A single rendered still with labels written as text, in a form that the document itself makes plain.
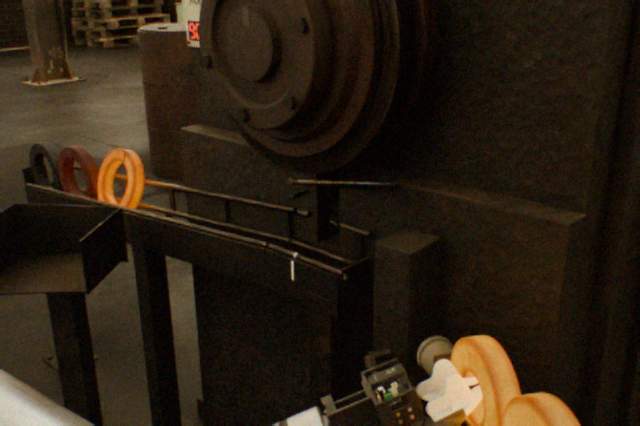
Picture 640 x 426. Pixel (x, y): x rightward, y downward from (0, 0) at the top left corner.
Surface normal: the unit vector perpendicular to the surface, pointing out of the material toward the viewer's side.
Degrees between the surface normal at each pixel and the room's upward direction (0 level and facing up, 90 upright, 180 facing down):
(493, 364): 23
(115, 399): 0
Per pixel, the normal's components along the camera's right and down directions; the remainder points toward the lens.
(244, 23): -0.69, 0.26
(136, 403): -0.02, -0.94
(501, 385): 0.13, -0.41
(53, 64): 0.72, 0.22
